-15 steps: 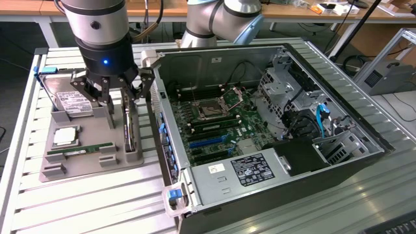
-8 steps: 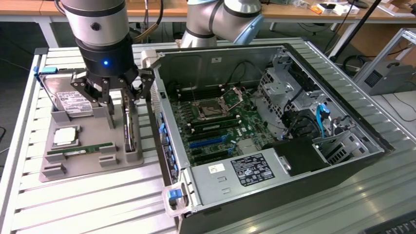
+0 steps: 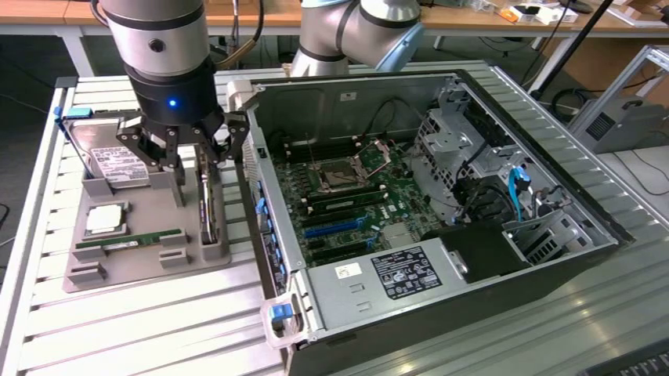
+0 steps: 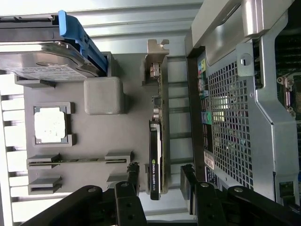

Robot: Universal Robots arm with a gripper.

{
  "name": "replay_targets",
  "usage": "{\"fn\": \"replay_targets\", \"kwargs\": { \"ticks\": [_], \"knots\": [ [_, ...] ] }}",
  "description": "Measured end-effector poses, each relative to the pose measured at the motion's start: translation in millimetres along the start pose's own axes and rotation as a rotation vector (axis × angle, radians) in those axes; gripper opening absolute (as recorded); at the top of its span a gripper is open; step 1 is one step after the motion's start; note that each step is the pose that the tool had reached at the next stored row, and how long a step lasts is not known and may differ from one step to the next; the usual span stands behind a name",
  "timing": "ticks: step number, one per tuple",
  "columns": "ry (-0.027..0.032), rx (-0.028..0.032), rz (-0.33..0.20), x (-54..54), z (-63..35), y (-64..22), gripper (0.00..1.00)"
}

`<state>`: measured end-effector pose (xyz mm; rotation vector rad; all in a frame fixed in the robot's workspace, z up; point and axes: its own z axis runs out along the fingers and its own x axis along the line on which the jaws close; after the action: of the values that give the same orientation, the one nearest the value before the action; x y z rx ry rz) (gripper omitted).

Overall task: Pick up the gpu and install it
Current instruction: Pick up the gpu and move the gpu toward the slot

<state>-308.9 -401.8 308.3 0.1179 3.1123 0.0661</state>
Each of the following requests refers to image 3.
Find black keyboard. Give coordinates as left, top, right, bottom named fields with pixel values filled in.
left=584, top=344, right=669, bottom=376

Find silver chipset heatsink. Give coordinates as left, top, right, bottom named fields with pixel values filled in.
left=379, top=225, right=419, bottom=248

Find hard disk in blue caddy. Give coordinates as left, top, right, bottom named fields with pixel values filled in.
left=54, top=106, right=157, bottom=185

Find blue data wire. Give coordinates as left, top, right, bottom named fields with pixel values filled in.
left=505, top=166, right=531, bottom=226

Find black labelled RAM stick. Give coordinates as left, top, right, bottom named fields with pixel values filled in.
left=308, top=192, right=387, bottom=215

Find white carton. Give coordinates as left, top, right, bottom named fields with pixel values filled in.
left=531, top=5, right=579, bottom=27

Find open black PC case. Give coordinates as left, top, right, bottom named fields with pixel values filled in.
left=224, top=68, right=636, bottom=376

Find perforated silver disk bay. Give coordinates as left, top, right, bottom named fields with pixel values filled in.
left=500, top=209, right=618, bottom=267

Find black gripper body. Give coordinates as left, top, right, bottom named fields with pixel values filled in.
left=124, top=58, right=226, bottom=136

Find pale corner bracket blue clip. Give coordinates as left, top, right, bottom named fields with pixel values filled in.
left=258, top=295, right=306, bottom=349

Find wooden desk with white legs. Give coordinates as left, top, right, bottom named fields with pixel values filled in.
left=0, top=0, right=304, bottom=78

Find pale plastic corner bracket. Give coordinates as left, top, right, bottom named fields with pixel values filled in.
left=224, top=79, right=265, bottom=113

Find black plastic air shroud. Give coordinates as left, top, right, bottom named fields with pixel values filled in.
left=420, top=219, right=531, bottom=285

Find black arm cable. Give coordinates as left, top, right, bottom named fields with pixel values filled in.
left=208, top=0, right=262, bottom=68

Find graphics card with black fan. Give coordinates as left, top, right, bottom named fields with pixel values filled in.
left=190, top=144, right=224, bottom=247

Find open metal socket cover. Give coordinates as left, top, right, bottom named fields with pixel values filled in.
left=352, top=140, right=396, bottom=179

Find large brown cardboard panel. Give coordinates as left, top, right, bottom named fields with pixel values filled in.
left=540, top=37, right=669, bottom=97

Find green motherboard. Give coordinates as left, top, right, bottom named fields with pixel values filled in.
left=268, top=136, right=449, bottom=267

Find black tripod pole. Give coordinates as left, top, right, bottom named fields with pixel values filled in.
left=527, top=0, right=615, bottom=103

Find grey plastic parts rack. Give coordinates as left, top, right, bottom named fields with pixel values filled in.
left=59, top=131, right=233, bottom=294

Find silver metal drive cage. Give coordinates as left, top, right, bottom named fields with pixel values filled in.
left=411, top=107, right=528, bottom=189

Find green RAM stick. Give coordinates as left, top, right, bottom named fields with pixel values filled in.
left=74, top=230, right=181, bottom=250

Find black looped wire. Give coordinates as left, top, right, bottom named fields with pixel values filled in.
left=364, top=97, right=425, bottom=138

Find grey power supply unit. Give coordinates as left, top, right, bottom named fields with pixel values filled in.
left=305, top=237, right=468, bottom=330

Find blue expansion slot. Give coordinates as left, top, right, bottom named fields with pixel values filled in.
left=302, top=219, right=367, bottom=239

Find grey metal equipment box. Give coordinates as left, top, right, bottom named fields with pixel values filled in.
left=566, top=97, right=669, bottom=156

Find orange and white device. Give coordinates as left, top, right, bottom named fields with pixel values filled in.
left=497, top=4, right=540, bottom=25

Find aluminium profile frame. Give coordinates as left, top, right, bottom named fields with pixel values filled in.
left=594, top=43, right=669, bottom=118

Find silver CPU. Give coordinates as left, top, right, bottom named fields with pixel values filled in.
left=83, top=205, right=126, bottom=232

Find cluttered wooden desk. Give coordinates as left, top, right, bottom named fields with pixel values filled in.
left=416, top=0, right=669, bottom=93

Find black expansion slot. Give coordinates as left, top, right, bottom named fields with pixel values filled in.
left=310, top=241, right=369, bottom=264
left=300, top=211, right=361, bottom=229

